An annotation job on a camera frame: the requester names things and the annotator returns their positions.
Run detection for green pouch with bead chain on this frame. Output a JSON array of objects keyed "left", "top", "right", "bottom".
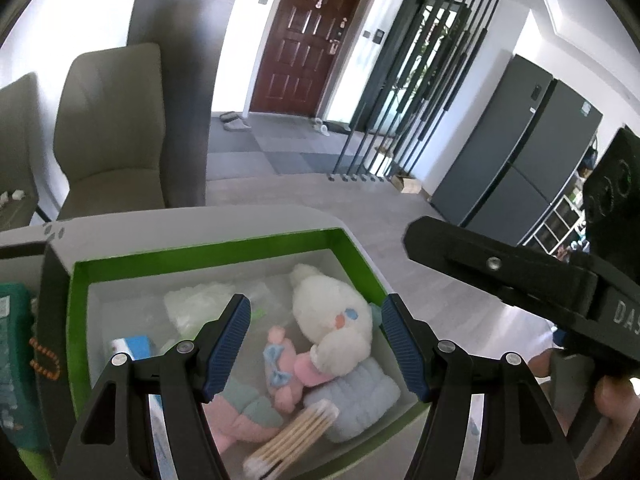
[{"left": 0, "top": 282, "right": 62, "bottom": 450}]

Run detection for light blue quilted pouch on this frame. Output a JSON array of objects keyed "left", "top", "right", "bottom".
[{"left": 304, "top": 359, "right": 402, "bottom": 444}]

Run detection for grey dining chair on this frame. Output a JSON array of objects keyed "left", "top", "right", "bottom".
[
  {"left": 52, "top": 42, "right": 167, "bottom": 221},
  {"left": 0, "top": 72, "right": 42, "bottom": 232}
]

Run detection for green rimmed clear bin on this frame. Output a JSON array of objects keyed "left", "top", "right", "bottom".
[{"left": 66, "top": 227, "right": 432, "bottom": 480}]

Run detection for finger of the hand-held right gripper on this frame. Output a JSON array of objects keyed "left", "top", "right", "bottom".
[{"left": 404, "top": 216, "right": 601, "bottom": 328}]

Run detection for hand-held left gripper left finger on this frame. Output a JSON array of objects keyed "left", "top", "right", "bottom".
[{"left": 55, "top": 294, "right": 252, "bottom": 480}]

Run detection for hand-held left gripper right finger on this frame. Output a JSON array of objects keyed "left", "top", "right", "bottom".
[{"left": 381, "top": 294, "right": 586, "bottom": 480}]

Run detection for dark grey cabinet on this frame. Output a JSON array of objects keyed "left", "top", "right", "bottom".
[{"left": 127, "top": 0, "right": 239, "bottom": 208}]

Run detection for pink plush doll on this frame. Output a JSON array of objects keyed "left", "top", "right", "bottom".
[{"left": 202, "top": 326, "right": 328, "bottom": 453}]

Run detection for grey slippers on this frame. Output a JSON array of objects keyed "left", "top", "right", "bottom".
[{"left": 219, "top": 111, "right": 252, "bottom": 132}]

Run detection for small blue white carton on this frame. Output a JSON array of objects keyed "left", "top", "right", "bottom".
[{"left": 108, "top": 335, "right": 154, "bottom": 362}]

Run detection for black slat room divider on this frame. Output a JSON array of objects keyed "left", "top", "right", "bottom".
[{"left": 327, "top": 0, "right": 504, "bottom": 184}]

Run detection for white plush toy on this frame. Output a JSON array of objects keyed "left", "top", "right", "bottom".
[{"left": 291, "top": 263, "right": 376, "bottom": 376}]

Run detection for dark red entrance door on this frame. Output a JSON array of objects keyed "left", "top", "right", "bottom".
[{"left": 248, "top": 0, "right": 374, "bottom": 119}]

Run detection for dark grey refrigerator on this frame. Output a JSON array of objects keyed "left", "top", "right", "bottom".
[{"left": 430, "top": 54, "right": 605, "bottom": 247}]

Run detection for bagged white cotton pack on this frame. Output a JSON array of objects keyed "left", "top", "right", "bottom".
[{"left": 163, "top": 281, "right": 273, "bottom": 337}]

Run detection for person's right hand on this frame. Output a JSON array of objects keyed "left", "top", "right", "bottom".
[{"left": 529, "top": 350, "right": 640, "bottom": 426}]

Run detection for white cubby shelf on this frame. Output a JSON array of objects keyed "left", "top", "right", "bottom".
[{"left": 529, "top": 194, "right": 587, "bottom": 257}]

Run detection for bundle of cotton swabs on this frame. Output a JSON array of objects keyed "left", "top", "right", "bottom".
[{"left": 243, "top": 404, "right": 341, "bottom": 479}]

